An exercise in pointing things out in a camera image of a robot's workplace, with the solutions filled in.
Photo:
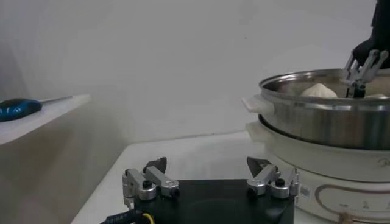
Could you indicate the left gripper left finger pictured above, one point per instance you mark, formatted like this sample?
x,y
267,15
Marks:
x,y
158,181

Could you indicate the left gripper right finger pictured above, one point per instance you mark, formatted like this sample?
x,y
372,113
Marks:
x,y
265,178

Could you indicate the white electric cooking pot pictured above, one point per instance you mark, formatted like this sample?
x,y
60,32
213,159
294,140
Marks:
x,y
335,170

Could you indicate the metal scissors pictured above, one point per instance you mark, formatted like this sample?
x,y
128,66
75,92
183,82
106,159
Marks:
x,y
58,99

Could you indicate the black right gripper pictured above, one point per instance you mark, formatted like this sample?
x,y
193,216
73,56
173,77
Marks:
x,y
382,30

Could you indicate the white steamed baozi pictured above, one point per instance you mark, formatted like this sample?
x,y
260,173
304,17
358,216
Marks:
x,y
318,91

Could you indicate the small white side table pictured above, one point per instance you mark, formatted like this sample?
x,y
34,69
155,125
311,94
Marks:
x,y
45,121

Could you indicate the stainless steel steamer basket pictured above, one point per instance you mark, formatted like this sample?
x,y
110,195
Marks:
x,y
320,124

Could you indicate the blue computer mouse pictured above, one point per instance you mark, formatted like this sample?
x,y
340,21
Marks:
x,y
18,108

